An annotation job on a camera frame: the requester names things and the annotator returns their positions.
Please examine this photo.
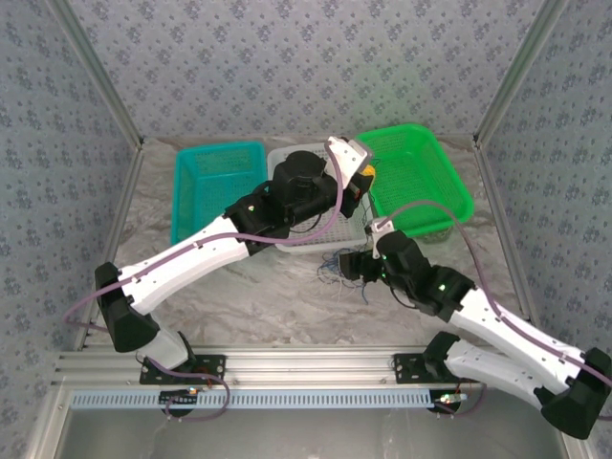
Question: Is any green plastic basket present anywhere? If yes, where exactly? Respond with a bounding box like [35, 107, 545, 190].
[356, 122, 475, 239]

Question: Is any white plastic basket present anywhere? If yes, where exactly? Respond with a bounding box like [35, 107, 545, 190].
[266, 142, 379, 254]

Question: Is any teal plastic basket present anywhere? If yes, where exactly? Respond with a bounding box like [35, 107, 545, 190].
[170, 141, 267, 244]

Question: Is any small black circuit board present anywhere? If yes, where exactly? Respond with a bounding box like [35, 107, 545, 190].
[432, 390, 469, 413]
[159, 387, 201, 408]

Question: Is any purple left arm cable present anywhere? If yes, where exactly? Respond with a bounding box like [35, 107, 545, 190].
[63, 141, 231, 423]

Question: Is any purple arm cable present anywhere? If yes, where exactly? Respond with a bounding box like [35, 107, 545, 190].
[63, 141, 231, 423]
[380, 200, 612, 418]

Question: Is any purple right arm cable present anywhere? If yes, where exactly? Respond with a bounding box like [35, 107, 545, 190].
[380, 200, 612, 418]

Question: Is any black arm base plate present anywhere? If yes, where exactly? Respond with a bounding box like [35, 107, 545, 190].
[139, 352, 227, 385]
[392, 352, 482, 383]

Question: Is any aluminium table side rail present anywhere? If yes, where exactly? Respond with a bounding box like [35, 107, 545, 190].
[472, 136, 540, 322]
[74, 142, 145, 351]

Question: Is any aluminium mounting rail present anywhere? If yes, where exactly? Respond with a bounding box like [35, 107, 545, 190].
[52, 344, 484, 386]

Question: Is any slotted grey cable duct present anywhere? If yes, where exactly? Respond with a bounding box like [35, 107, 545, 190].
[70, 387, 439, 411]

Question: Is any aluminium frame post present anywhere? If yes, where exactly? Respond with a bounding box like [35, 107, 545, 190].
[47, 0, 145, 150]
[471, 0, 571, 150]

